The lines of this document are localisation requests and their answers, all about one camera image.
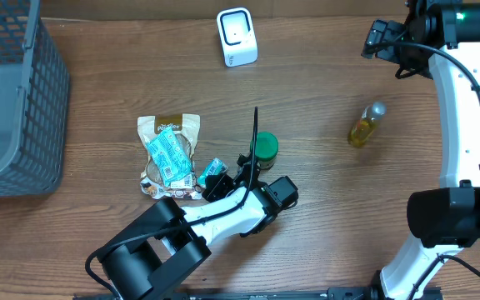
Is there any yellow liquid bottle silver cap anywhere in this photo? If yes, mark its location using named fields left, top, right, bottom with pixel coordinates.
left=347, top=102, right=387, bottom=148

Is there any white barcode scanner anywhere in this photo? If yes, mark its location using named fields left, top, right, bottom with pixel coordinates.
left=216, top=7, right=258, bottom=68

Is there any green lid white jar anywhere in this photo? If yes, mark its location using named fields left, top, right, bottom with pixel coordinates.
left=249, top=132, right=279, bottom=170

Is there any teal tissue pack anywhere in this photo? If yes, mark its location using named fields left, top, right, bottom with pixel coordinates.
left=144, top=127, right=192, bottom=188
left=197, top=157, right=228, bottom=188

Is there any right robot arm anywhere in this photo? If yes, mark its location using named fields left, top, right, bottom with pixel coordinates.
left=362, top=0, right=480, bottom=300

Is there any grey plastic shopping basket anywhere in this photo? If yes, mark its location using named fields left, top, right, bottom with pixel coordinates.
left=0, top=1, right=70, bottom=197

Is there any snack packet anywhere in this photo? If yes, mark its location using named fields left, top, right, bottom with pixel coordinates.
left=137, top=113, right=201, bottom=200

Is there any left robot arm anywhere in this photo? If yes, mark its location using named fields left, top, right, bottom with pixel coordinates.
left=95, top=172, right=298, bottom=299

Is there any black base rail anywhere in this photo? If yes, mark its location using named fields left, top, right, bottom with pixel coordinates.
left=72, top=287, right=445, bottom=300

